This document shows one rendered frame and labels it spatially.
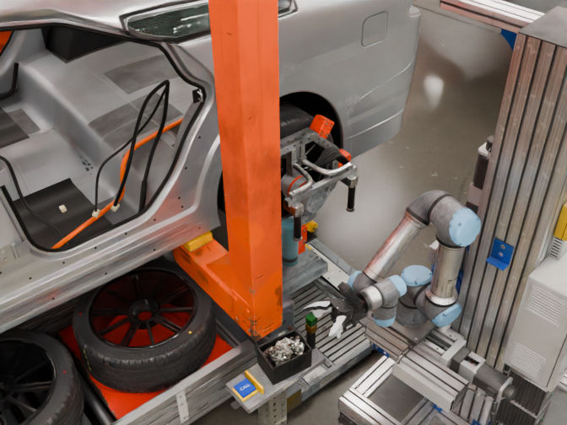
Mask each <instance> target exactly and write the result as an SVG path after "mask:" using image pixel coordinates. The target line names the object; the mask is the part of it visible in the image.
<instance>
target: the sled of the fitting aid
mask: <svg viewBox="0 0 567 425"><path fill-rule="evenodd" d="M305 246H306V247H307V248H308V249H309V250H311V251H312V252H313V253H315V251H313V250H312V249H311V247H310V246H308V245H307V244H305ZM315 254H316V255H317V256H318V262H317V263H316V264H314V265H312V266H310V267H308V268H307V269H305V270H304V271H302V272H300V273H298V274H297V275H295V276H293V277H291V278H290V279H288V280H287V281H285V282H283V291H284V292H285V293H286V294H287V295H288V296H289V295H290V294H292V293H294V292H295V291H297V290H299V289H300V288H302V287H304V286H305V285H307V284H308V283H310V282H312V281H314V280H316V279H317V278H318V277H320V276H322V275H324V274H325V273H327V271H328V262H327V261H325V260H324V259H323V258H321V257H320V256H319V255H318V254H317V253H315Z"/></svg>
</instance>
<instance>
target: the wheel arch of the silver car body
mask: <svg viewBox="0 0 567 425"><path fill-rule="evenodd" d="M279 100H284V101H288V102H289V103H292V104H293V105H296V106H297V107H299V108H301V109H302V110H303V111H305V112H307V113H308V114H310V115H311V116H314V117H315V116H316V114H319V115H322V116H325V117H326V118H328V119H330V120H331V121H334V125H333V127H332V130H331V131H330V133H331V135H332V140H333V144H335V145H336V146H337V147H338V148H339V149H340V148H342V149H344V150H345V131H344V126H343V120H342V117H341V115H340V113H339V111H338V109H337V107H336V106H335V105H334V104H333V102H332V101H331V100H330V99H328V98H327V97H326V96H325V95H324V94H321V93H318V92H316V91H312V90H296V91H292V92H289V93H287V94H283V95H281V96H279ZM221 173H222V170H221V172H220V176H221ZM220 176H219V180H220ZM218 189H219V182H218V187H217V193H216V213H217V218H218V221H219V215H218V205H217V199H218ZM220 226H221V223H220V221H219V227H220Z"/></svg>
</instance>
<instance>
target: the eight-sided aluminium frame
mask: <svg viewBox="0 0 567 425"><path fill-rule="evenodd" d="M319 135H320V134H318V133H317V132H315V131H313V130H311V129H310V128H309V127H307V128H305V129H302V130H301V131H299V132H296V133H294V134H292V135H290V136H287V137H285V138H283V139H281V140H280V157H281V156H282V155H284V154H286V153H288V152H290V151H291V150H293V149H296V148H299V147H300V146H301V145H304V144H307V143H309V142H311V141H314V142H315V143H317V144H319V145H321V146H322V147H324V149H326V148H329V147H332V148H335V149H336V150H338V151H339V148H338V147H337V146H336V145H335V144H333V143H331V142H329V141H327V140H326V139H325V138H324V137H319ZM337 168H338V161H337V160H334V161H332V162H331V163H329V164H325V169H337ZM336 185H337V182H336V183H334V184H332V185H330V186H328V187H327V188H325V189H323V190H324V191H325V192H326V193H327V198H328V197H329V196H330V194H331V193H332V191H333V189H335V187H336ZM327 198H326V200H327ZM320 209H321V208H320ZM320 209H319V210H318V211H316V212H308V211H307V210H305V209H304V213H303V214H301V226H302V225H304V224H306V223H309V222H310V221H311V220H313V219H314V218H315V217H316V216H317V214H318V212H319V211H320Z"/></svg>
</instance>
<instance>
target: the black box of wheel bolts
mask: <svg viewBox="0 0 567 425"><path fill-rule="evenodd" d="M256 349H257V363H258V365H259V366H260V368H261V369H262V371H263V372H264V374H265V375H266V376H267V377H268V379H269V380H270V381H271V383H272V384H273V385H275V384H277V383H279V382H281V381H283V380H285V379H287V378H289V377H291V376H293V375H295V374H297V373H299V372H301V371H303V370H305V369H307V368H309V367H311V359H312V349H311V347H310V346H309V345H308V343H307V342H306V341H305V339H304V338H303V337H302V336H301V334H300V333H299V332H298V331H297V330H296V329H293V330H292V331H289V332H287V333H285V334H283V335H281V336H278V337H276V338H274V339H272V340H271V341H269V342H265V343H263V344H262V345H260V346H258V347H256Z"/></svg>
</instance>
